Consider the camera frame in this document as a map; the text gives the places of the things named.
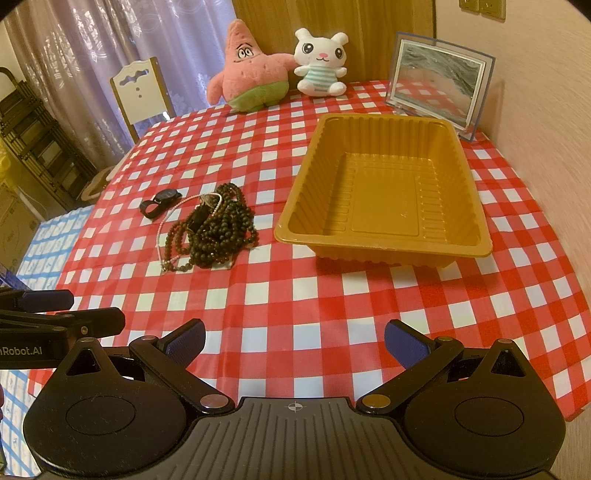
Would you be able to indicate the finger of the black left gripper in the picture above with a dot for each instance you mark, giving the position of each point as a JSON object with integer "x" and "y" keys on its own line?
{"x": 35, "y": 301}
{"x": 96, "y": 323}

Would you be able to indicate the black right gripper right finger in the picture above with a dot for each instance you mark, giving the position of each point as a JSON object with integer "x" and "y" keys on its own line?
{"x": 423, "y": 360}

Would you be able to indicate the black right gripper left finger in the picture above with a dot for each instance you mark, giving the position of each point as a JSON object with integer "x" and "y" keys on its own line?
{"x": 166, "y": 359}

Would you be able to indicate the golden plastic tray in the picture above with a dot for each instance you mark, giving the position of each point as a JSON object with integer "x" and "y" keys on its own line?
{"x": 388, "y": 189}

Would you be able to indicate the blue white patterned bedsheet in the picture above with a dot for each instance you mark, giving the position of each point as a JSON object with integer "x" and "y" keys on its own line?
{"x": 35, "y": 280}

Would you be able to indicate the black smart watch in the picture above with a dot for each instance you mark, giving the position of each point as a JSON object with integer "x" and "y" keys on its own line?
{"x": 160, "y": 203}

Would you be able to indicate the black hair clip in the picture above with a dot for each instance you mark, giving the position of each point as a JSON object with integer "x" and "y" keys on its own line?
{"x": 198, "y": 217}

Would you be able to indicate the dark wooden shelf rack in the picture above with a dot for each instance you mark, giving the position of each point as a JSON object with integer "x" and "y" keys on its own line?
{"x": 41, "y": 145}

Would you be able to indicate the red white checkered tablecloth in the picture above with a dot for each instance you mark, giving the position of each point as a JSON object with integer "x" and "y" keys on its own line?
{"x": 282, "y": 322}

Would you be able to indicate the white wooden chair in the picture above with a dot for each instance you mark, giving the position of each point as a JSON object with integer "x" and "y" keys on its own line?
{"x": 140, "y": 93}

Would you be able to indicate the lilac sheer curtain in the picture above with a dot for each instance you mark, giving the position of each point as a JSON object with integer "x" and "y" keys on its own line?
{"x": 68, "y": 52}

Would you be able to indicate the pink starfish plush toy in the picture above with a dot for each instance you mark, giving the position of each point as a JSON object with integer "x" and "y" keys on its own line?
{"x": 250, "y": 78}

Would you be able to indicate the white bunny plush toy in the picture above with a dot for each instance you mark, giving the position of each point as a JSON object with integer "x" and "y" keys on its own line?
{"x": 320, "y": 64}

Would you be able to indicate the double wall light switch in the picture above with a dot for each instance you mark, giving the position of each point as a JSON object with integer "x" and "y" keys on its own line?
{"x": 495, "y": 9}

